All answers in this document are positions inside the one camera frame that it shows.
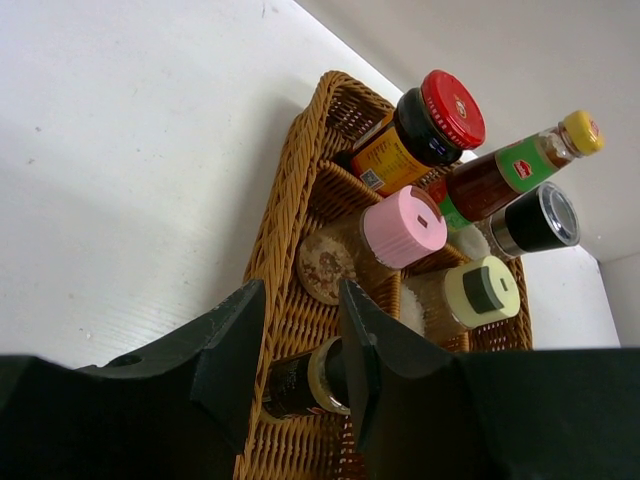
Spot yellow lid spice jar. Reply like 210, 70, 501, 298
399, 256, 521, 344

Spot pink lid spice jar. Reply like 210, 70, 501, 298
296, 185, 447, 305

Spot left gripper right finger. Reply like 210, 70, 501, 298
339, 281, 639, 479

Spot green label yellow cap bottle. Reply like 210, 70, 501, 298
427, 110, 605, 232

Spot red lid sauce jar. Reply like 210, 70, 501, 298
334, 70, 486, 197

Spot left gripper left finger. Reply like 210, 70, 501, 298
1, 280, 265, 479

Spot black lid spice jar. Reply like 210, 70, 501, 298
261, 336, 350, 424

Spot grey lid white shaker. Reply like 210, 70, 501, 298
448, 182, 580, 262

